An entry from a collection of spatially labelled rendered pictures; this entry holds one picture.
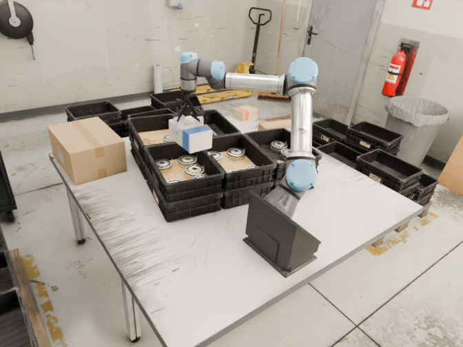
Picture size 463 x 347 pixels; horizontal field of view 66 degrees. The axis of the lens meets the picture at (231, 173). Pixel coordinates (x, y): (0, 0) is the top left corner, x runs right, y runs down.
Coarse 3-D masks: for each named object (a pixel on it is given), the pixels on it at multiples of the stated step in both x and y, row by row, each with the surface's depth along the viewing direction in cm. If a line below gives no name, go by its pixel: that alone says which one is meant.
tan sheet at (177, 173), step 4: (172, 160) 200; (176, 160) 201; (172, 164) 197; (176, 164) 197; (172, 168) 193; (176, 168) 194; (180, 168) 194; (168, 172) 190; (172, 172) 190; (176, 172) 190; (180, 172) 190; (184, 172) 191; (164, 176) 186; (168, 176) 186; (172, 176) 186; (176, 176) 187; (180, 176) 187; (184, 176) 187; (168, 180) 183
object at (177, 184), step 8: (168, 144) 195; (176, 144) 197; (152, 160) 179; (216, 168) 178; (160, 176) 167; (208, 176) 170; (216, 176) 171; (168, 184) 162; (176, 184) 163; (184, 184) 165; (192, 184) 167
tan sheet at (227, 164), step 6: (246, 156) 211; (222, 162) 203; (228, 162) 203; (234, 162) 204; (240, 162) 204; (246, 162) 205; (252, 162) 205; (228, 168) 198; (234, 168) 198; (240, 168) 199
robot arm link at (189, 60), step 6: (186, 54) 151; (192, 54) 152; (186, 60) 152; (192, 60) 152; (180, 66) 156; (186, 66) 153; (192, 66) 153; (180, 72) 157; (186, 72) 154; (192, 72) 154; (186, 78) 156; (192, 78) 156
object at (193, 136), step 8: (184, 120) 173; (192, 120) 174; (184, 128) 165; (192, 128) 166; (200, 128) 167; (208, 128) 167; (176, 136) 170; (184, 136) 164; (192, 136) 160; (200, 136) 163; (208, 136) 166; (184, 144) 166; (192, 144) 162; (200, 144) 165; (208, 144) 168; (192, 152) 164
